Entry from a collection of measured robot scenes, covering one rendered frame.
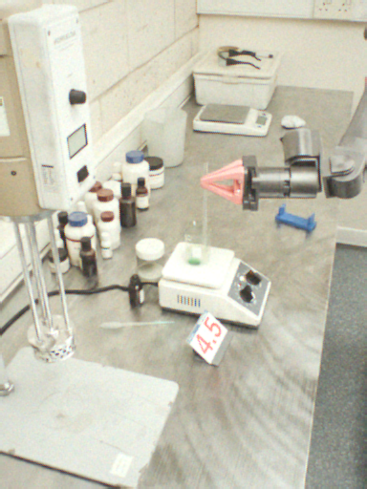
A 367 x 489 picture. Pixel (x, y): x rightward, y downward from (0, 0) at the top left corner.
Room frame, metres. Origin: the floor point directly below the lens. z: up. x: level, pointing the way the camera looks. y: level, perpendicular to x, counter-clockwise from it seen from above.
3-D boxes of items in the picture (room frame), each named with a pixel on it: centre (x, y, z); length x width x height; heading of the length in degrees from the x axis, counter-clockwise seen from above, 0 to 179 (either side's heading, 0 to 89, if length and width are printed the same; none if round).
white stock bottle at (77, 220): (0.98, 0.22, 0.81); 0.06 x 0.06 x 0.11
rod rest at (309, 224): (1.13, -0.29, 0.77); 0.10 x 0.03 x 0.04; 53
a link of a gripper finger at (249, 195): (0.83, -0.08, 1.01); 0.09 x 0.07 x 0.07; 88
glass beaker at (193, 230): (0.85, -0.03, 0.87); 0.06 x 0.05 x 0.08; 21
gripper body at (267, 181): (0.84, -0.15, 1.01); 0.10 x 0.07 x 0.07; 178
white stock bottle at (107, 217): (1.03, 0.17, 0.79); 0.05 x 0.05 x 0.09
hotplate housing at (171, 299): (0.83, -0.06, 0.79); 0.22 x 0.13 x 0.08; 72
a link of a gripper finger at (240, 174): (0.85, -0.08, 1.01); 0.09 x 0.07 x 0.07; 88
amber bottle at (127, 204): (1.13, 0.13, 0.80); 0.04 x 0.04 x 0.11
